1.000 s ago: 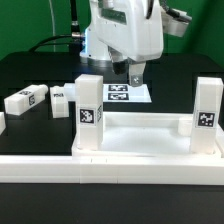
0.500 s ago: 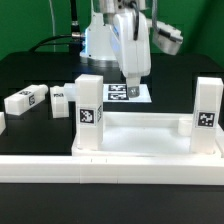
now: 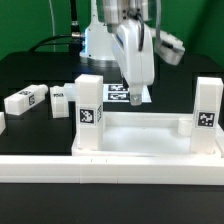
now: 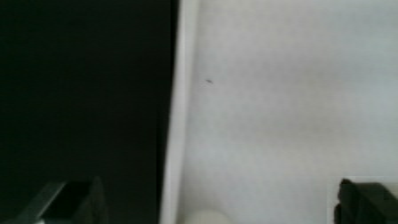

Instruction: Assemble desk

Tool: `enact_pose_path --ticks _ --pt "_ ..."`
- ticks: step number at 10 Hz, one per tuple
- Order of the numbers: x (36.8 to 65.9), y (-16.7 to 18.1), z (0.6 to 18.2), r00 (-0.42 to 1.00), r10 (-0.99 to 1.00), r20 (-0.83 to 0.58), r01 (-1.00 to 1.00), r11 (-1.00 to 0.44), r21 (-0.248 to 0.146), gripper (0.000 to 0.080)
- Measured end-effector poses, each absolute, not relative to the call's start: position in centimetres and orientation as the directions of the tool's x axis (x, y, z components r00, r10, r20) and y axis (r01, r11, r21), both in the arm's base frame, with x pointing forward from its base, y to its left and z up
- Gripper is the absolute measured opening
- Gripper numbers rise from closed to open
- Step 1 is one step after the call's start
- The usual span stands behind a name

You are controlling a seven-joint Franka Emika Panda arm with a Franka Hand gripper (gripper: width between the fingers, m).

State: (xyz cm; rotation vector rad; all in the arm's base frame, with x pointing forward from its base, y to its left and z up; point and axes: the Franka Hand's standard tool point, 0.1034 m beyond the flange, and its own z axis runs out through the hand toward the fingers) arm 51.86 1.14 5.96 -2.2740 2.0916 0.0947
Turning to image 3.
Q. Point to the white desk tabletop tray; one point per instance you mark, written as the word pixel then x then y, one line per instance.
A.
pixel 143 135

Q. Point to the white right fence bar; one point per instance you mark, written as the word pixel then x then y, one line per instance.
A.
pixel 220 144

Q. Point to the white front fence bar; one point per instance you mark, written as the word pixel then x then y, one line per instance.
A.
pixel 112 170

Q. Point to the white fence bar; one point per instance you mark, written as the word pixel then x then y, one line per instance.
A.
pixel 112 170
pixel 220 144

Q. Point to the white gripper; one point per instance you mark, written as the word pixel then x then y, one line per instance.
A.
pixel 136 66

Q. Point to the white marker base plate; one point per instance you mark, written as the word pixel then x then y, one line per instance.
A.
pixel 111 93

